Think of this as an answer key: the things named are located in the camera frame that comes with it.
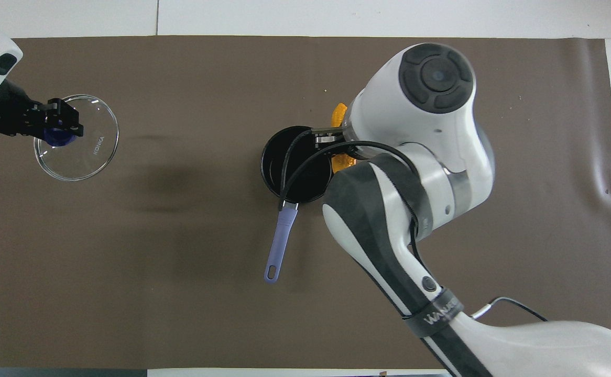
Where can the yellow corn cob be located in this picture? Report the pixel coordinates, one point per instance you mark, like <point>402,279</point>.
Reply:
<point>339,112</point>

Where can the glass lid purple knob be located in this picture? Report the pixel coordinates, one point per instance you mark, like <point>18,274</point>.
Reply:
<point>93,152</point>

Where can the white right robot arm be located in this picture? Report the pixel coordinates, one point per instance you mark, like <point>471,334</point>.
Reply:
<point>415,157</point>

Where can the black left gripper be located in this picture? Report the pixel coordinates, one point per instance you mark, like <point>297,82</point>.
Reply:
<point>9,112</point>

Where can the brown table mat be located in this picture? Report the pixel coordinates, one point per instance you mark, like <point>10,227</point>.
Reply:
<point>179,235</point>

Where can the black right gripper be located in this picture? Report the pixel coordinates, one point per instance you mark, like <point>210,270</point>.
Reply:
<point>329,135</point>

